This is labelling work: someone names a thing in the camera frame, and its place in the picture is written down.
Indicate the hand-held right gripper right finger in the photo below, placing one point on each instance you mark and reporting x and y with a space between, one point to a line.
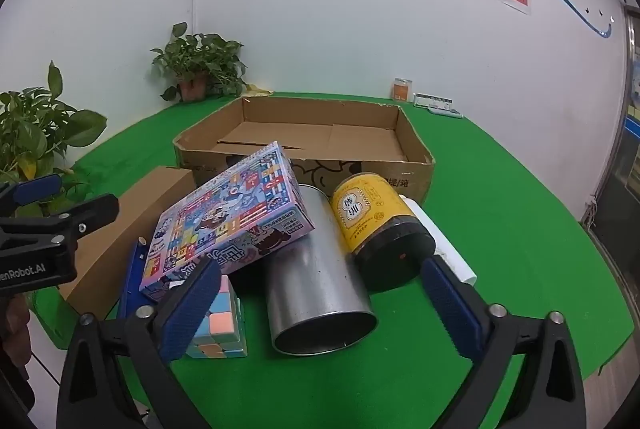
450 309

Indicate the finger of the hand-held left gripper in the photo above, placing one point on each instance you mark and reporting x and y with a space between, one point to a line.
35 189
95 209

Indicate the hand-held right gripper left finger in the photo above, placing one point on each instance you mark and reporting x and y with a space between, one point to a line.
192 304

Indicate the pastel puzzle cube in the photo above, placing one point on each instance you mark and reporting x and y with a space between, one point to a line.
222 324

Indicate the blue plastic object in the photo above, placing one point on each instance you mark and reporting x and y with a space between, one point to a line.
131 279

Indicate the white hair dryer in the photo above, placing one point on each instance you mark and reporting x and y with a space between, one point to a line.
445 239

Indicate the colourful board game box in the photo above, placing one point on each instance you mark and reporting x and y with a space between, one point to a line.
225 214

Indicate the yellow label jar black lid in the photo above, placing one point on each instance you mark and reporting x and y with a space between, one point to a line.
380 229

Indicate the silver metal can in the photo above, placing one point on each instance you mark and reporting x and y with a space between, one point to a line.
310 279

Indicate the person's left hand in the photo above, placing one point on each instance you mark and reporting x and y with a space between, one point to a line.
15 329

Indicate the closed brown cardboard box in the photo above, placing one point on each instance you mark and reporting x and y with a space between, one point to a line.
120 219

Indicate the large leafy green plant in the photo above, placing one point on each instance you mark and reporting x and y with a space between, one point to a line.
40 124

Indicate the small potted green plant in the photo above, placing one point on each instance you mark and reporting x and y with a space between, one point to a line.
200 54

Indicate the light blue remote control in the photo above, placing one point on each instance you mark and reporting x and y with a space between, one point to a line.
445 112

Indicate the yellow cloth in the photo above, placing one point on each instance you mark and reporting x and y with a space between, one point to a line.
257 90

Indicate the small orange box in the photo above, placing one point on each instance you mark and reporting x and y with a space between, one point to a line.
401 90

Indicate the metal framed glass door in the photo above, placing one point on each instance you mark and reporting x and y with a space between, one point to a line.
630 134

